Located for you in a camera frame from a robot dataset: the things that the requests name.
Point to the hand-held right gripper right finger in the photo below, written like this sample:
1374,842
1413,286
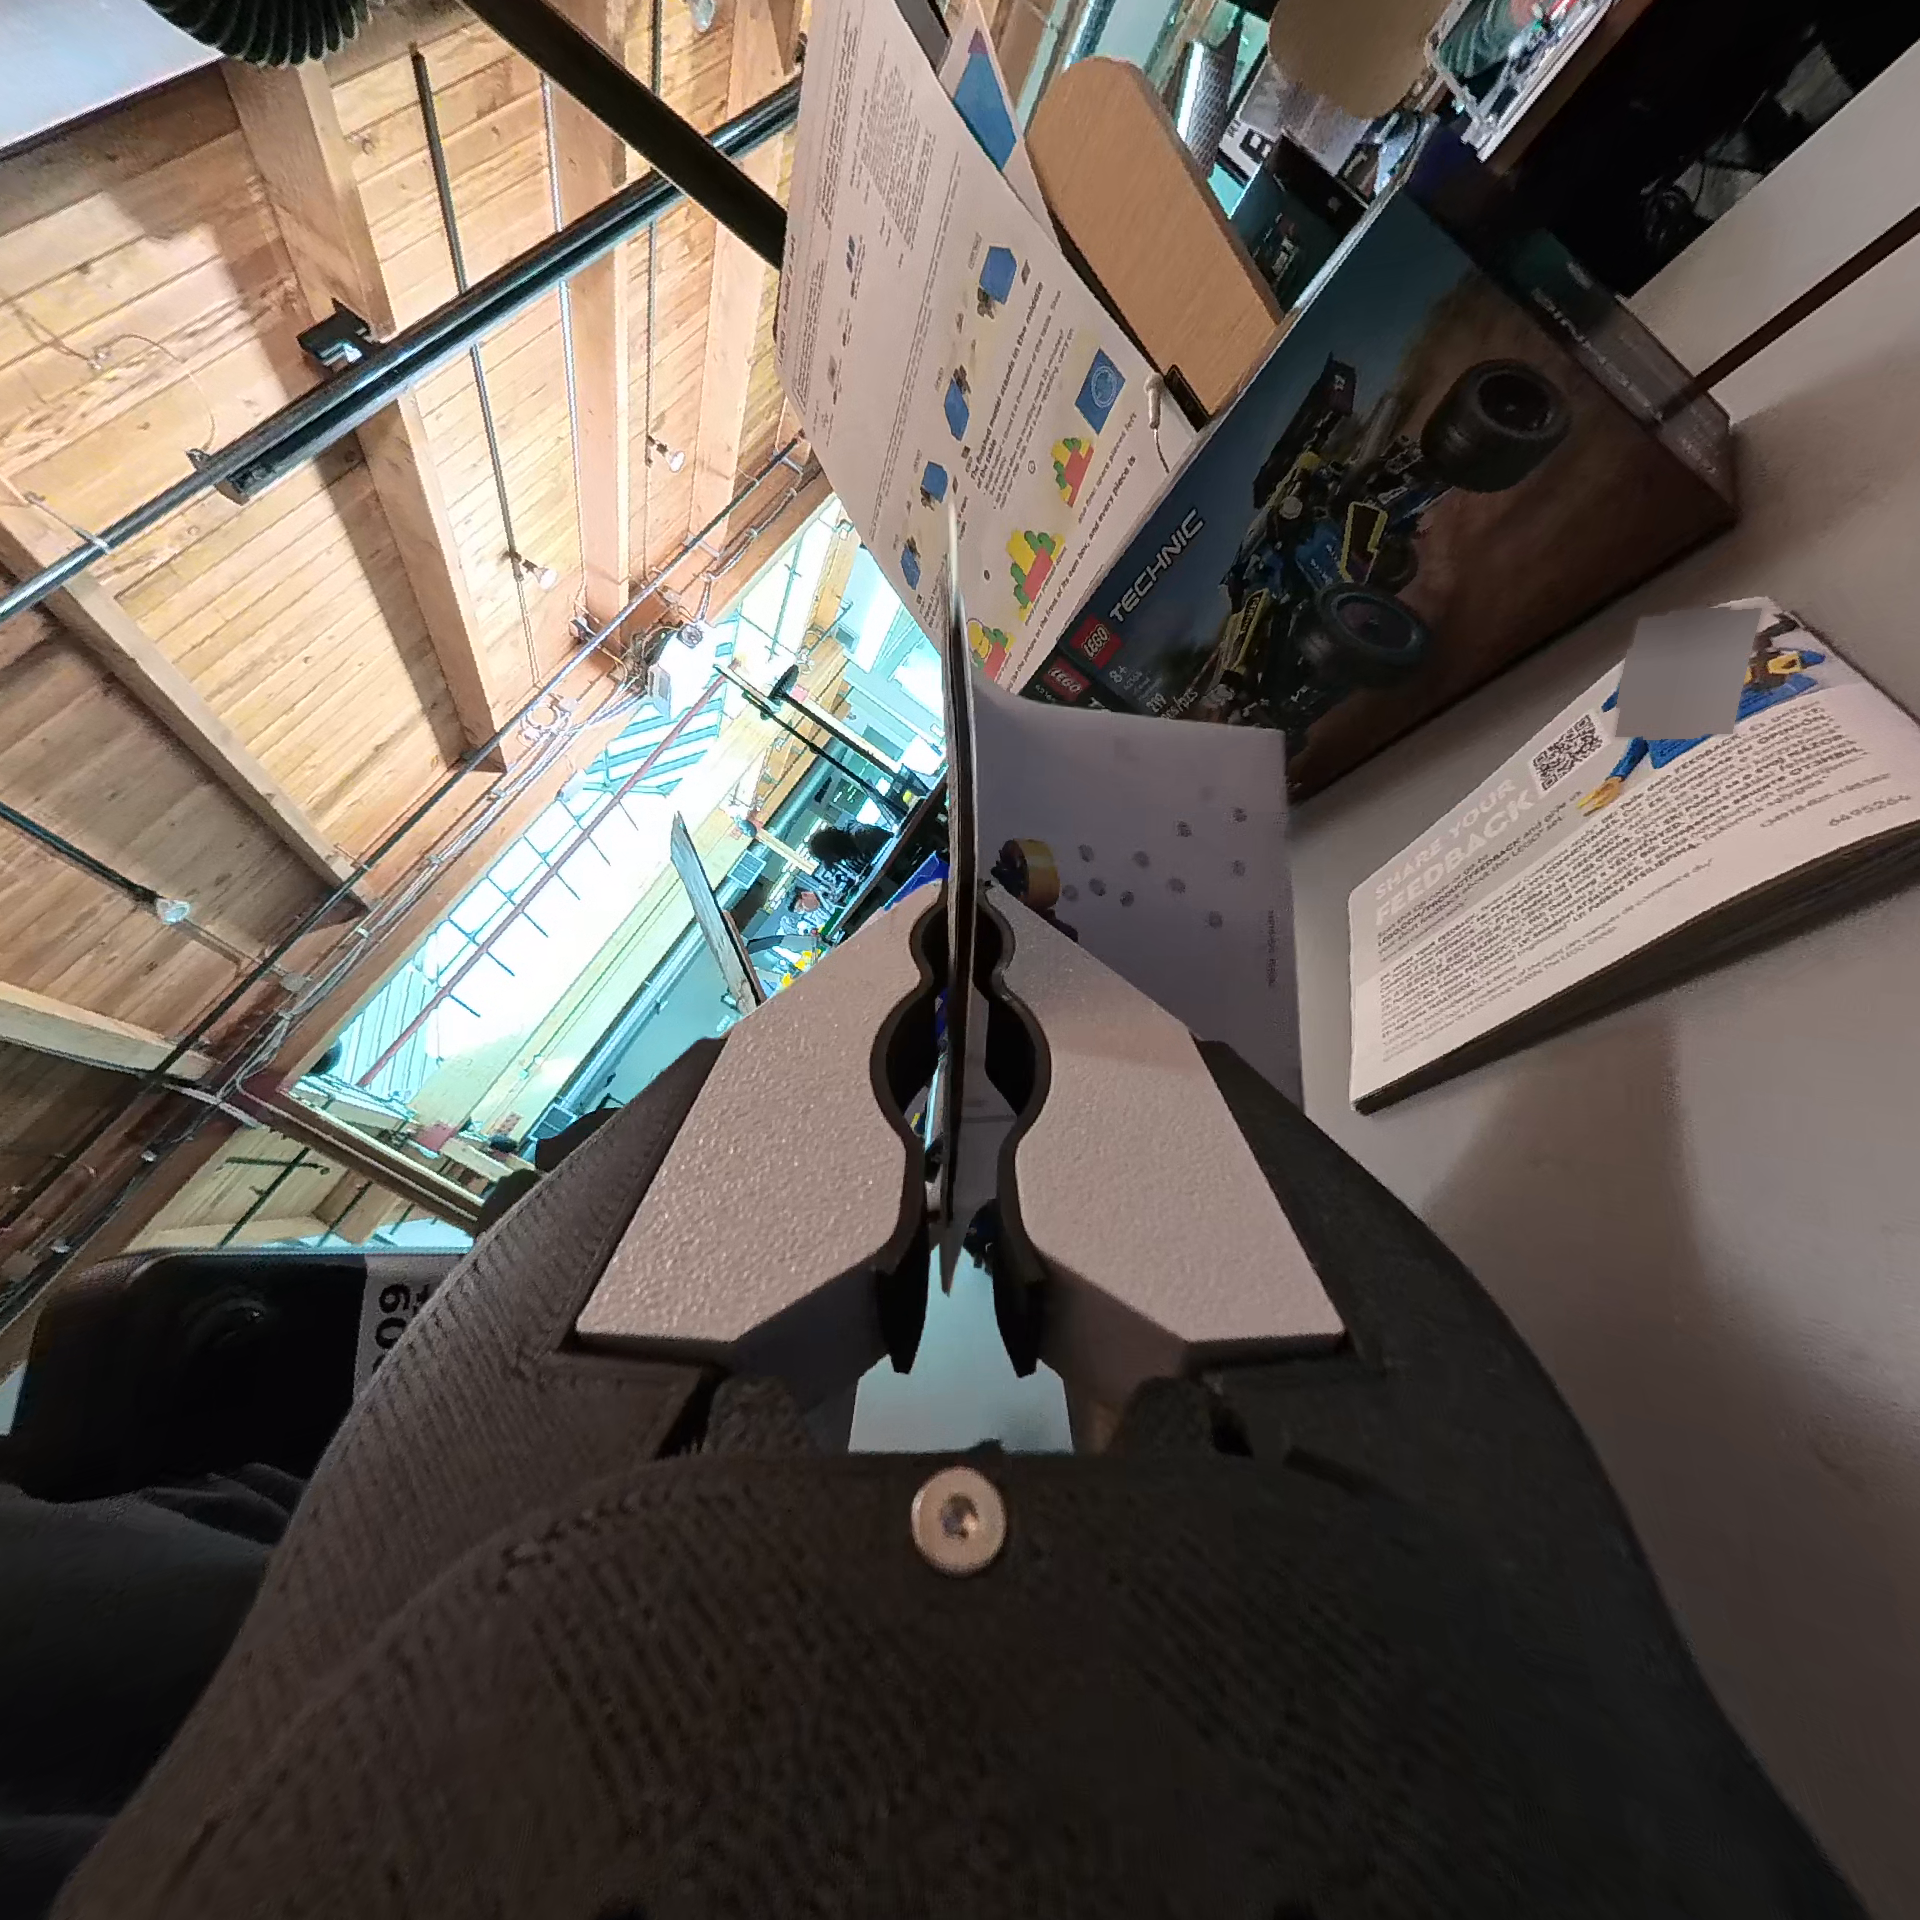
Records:
1186,1199

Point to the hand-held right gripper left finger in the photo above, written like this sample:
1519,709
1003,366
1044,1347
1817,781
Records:
723,1199

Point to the instruction booklet with buggy cover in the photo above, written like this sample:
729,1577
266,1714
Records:
1143,929

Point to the dark toy set box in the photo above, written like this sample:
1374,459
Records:
1348,492

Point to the grey tilted panel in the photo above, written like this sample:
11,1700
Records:
716,900

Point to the printed paper sign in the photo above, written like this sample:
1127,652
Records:
928,299

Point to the tan wooden board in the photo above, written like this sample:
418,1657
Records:
1153,226

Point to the thin brown rod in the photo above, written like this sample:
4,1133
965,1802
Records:
1802,337

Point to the black ceiling rail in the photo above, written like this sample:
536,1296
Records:
453,326

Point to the black ribbed duct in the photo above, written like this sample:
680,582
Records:
260,32

